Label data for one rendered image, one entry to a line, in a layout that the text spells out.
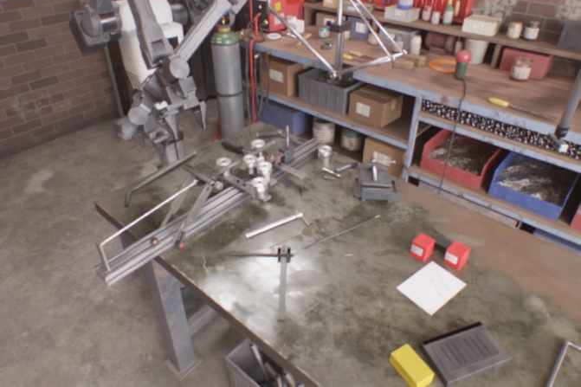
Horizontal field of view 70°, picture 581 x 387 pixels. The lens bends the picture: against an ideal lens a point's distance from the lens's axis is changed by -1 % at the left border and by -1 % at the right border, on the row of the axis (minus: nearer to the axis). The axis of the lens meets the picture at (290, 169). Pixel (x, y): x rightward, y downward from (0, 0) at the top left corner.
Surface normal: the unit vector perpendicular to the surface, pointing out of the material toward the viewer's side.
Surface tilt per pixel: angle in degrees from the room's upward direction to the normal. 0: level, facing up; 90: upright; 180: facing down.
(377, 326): 0
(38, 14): 90
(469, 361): 0
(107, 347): 0
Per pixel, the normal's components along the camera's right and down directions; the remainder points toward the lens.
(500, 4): -0.66, 0.41
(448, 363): 0.00, -0.84
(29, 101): 0.75, 0.36
